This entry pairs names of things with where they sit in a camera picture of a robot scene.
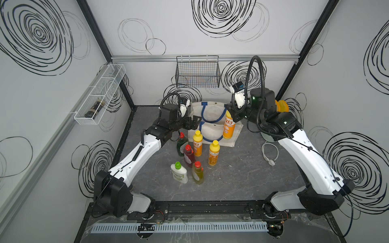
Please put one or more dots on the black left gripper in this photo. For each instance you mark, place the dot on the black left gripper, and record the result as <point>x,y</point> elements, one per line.
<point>194,125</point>

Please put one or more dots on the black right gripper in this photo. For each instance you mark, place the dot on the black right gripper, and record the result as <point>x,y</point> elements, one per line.
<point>233,110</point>

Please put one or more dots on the white bag with blue handles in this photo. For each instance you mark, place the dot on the white bag with blue handles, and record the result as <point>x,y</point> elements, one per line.
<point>213,116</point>

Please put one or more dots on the orange soap bottle yellow cap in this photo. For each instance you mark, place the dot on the orange soap bottle yellow cap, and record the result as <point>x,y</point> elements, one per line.
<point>197,143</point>
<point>213,153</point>
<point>229,126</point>

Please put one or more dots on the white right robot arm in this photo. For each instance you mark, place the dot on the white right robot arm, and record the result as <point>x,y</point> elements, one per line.
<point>325,190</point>

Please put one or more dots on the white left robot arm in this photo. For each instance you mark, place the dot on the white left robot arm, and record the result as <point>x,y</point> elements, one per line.
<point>112,188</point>

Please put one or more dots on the green soap bottle red cap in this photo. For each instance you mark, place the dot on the green soap bottle red cap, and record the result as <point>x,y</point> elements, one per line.
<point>182,142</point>

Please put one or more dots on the yellow-green soap bottle red cap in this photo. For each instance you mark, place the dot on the yellow-green soap bottle red cap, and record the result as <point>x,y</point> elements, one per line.
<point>198,173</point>

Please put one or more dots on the white soap bottle green cap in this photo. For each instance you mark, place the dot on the white soap bottle green cap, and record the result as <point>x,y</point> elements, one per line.
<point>179,173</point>

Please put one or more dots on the dark bottle in shelf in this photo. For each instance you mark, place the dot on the dark bottle in shelf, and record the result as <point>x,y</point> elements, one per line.
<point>93,111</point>

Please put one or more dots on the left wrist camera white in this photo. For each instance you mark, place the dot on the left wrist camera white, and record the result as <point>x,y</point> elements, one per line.
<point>184,104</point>

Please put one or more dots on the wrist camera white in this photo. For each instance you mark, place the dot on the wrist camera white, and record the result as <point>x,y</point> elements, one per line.
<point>238,92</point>
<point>184,104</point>

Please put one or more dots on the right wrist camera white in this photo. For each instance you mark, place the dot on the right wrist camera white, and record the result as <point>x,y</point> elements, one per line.
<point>238,92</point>

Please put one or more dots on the black wire wall basket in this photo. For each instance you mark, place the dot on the black wire wall basket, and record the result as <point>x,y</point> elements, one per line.
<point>198,74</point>

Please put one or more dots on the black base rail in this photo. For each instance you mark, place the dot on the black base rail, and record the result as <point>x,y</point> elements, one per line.
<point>164,210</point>

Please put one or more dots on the aluminium wall rail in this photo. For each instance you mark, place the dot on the aluminium wall rail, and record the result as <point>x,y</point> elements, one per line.
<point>202,58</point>

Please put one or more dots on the white wire wall shelf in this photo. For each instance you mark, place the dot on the white wire wall shelf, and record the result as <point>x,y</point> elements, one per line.
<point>107,89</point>

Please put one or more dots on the grey slotted cable duct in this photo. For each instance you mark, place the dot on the grey slotted cable duct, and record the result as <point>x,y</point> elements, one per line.
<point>180,227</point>

